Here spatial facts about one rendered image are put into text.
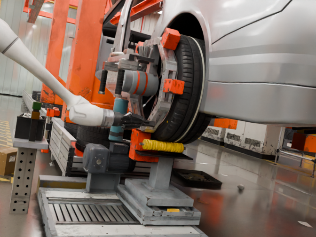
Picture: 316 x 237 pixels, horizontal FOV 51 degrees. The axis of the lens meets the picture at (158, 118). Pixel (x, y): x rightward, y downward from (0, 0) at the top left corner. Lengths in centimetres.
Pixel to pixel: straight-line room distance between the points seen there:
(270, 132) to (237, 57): 518
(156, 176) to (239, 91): 85
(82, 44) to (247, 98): 130
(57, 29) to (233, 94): 311
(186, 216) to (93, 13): 143
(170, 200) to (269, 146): 486
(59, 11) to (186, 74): 279
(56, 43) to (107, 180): 227
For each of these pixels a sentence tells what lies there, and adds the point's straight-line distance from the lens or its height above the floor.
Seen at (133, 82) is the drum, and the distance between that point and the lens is 190.
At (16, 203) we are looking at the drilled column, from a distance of 211.
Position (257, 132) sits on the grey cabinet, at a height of 48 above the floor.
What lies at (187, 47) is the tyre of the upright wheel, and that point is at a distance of 185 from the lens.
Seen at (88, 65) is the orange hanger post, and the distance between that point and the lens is 234.
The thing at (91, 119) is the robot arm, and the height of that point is 63.
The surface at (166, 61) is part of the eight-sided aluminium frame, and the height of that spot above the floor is 97.
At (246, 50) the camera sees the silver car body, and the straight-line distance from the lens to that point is 148.
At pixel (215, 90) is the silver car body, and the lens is 161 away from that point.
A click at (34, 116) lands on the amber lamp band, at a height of 59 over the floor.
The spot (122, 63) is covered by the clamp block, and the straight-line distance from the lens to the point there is 175.
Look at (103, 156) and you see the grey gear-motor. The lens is 221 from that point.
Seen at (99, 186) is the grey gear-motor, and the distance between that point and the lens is 243.
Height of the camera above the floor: 77
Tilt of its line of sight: 3 degrees down
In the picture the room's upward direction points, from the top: 9 degrees clockwise
